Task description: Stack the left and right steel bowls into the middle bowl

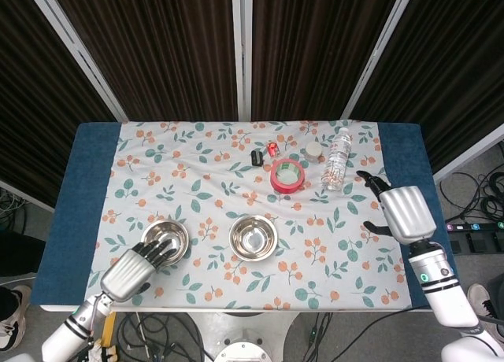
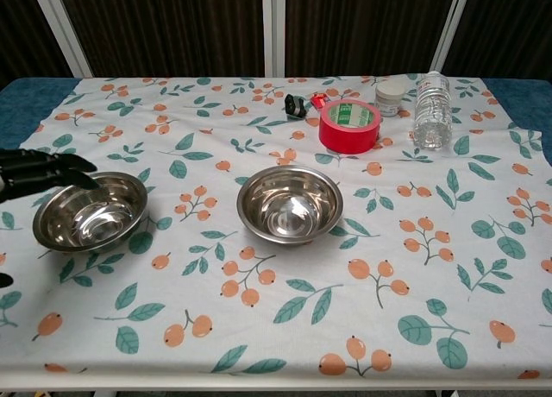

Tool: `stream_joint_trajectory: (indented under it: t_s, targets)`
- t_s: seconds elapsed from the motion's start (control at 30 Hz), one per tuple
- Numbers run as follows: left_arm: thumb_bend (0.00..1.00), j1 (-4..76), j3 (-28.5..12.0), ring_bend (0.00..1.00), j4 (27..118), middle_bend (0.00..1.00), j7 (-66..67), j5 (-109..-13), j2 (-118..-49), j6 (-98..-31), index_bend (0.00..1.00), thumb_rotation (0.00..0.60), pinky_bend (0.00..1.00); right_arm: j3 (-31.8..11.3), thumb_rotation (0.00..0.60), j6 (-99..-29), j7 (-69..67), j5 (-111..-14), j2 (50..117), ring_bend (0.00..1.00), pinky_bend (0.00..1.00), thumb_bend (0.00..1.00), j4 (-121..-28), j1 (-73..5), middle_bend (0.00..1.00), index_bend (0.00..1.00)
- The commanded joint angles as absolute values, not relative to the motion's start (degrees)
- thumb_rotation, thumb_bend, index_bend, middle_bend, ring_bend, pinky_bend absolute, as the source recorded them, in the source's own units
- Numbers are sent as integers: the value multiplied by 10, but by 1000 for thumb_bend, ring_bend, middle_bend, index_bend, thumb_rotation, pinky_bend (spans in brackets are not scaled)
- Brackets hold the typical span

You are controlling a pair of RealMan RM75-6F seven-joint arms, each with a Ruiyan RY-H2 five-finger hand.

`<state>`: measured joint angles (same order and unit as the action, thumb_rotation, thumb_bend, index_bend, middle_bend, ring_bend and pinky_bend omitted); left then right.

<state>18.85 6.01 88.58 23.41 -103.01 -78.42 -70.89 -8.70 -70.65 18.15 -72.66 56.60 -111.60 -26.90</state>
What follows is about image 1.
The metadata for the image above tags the yellow bar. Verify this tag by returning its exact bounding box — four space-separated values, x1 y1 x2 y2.
102 312 118 348

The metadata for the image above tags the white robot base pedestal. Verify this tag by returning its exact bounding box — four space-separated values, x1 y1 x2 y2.
187 310 301 362

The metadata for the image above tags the blue table cover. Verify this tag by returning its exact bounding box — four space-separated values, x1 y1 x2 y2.
31 120 458 312

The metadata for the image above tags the black trouser leg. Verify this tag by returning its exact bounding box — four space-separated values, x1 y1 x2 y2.
0 228 47 279

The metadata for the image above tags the clear plastic water bottle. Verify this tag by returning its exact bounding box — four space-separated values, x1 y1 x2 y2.
321 126 352 193

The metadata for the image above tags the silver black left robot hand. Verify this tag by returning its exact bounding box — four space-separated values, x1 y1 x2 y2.
100 238 179 304

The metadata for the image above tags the black foot pedal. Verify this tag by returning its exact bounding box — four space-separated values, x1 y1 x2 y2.
468 231 490 253

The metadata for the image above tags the black power strip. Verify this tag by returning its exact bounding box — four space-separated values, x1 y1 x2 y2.
444 220 504 234

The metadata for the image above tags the small jar with white lid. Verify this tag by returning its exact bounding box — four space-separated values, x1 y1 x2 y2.
305 141 324 163

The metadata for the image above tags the black floor cable bundle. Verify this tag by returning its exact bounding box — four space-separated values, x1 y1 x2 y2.
437 167 504 223
116 312 216 362

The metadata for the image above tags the floral print tablecloth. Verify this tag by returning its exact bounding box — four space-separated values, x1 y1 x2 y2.
83 120 413 311

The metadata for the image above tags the red tape roll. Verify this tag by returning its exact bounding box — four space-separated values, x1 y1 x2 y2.
269 158 306 194

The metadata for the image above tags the dark ribbed partition panel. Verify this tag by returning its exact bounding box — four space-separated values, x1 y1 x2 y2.
0 0 116 205
352 0 504 174
49 0 239 122
250 0 403 122

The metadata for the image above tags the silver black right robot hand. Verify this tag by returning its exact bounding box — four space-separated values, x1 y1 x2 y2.
355 170 438 246

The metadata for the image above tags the white partition frame post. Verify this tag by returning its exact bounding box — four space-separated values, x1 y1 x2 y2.
230 0 254 122
340 0 419 121
22 0 128 122

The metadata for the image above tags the grey white sneaker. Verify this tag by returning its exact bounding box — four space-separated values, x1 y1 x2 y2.
467 283 504 331

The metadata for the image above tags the white yellow work glove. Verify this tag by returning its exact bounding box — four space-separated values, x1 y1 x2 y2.
87 337 120 362

